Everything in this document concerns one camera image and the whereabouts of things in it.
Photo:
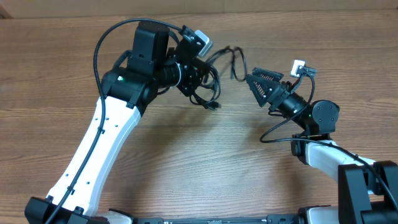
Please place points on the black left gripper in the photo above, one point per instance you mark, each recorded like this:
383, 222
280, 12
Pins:
196, 70

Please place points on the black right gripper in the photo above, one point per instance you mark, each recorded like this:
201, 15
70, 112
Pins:
272, 88

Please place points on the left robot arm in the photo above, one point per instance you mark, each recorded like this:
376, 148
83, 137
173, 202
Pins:
162, 56

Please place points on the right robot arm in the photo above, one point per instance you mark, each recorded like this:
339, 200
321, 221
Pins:
367, 189

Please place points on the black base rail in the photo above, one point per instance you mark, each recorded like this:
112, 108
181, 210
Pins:
269, 219

